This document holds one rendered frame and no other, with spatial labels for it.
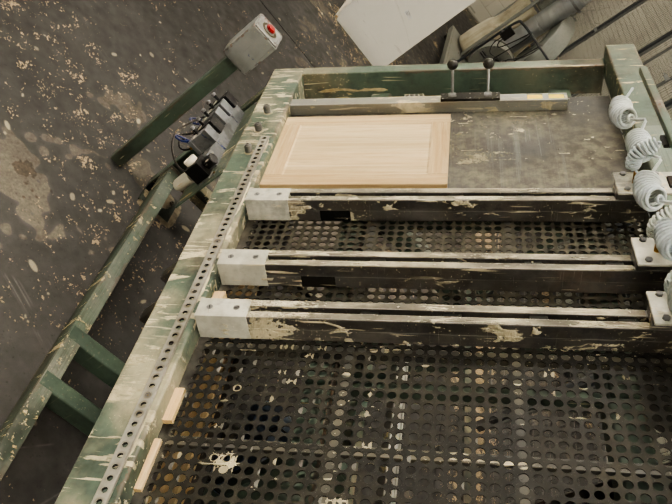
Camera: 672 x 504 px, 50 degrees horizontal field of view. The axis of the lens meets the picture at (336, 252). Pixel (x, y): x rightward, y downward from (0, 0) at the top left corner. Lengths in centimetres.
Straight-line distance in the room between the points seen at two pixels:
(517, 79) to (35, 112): 187
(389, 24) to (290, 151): 383
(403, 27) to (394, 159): 389
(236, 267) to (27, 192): 125
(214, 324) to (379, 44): 469
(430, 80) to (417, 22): 332
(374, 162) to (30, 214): 129
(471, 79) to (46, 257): 167
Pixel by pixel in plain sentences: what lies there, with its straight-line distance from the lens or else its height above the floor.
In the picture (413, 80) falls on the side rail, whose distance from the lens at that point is 279.
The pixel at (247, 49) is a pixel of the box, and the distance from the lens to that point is 278.
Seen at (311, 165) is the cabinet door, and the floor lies 101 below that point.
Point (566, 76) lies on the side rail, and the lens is 280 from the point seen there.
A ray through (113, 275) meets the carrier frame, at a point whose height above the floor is 18.
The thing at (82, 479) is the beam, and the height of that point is 84.
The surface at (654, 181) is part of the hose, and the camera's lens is 185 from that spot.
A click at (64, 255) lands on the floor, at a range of 284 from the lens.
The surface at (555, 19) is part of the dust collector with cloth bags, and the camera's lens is 784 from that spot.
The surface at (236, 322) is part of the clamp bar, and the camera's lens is 169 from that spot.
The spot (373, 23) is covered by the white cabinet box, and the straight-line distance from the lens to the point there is 614.
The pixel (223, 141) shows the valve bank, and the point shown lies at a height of 74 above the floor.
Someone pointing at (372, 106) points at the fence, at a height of 114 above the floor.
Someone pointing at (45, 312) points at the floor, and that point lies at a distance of 268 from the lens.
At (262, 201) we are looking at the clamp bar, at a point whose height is 97.
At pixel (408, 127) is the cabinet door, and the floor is 124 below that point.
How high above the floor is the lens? 206
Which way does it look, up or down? 30 degrees down
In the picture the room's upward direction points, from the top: 59 degrees clockwise
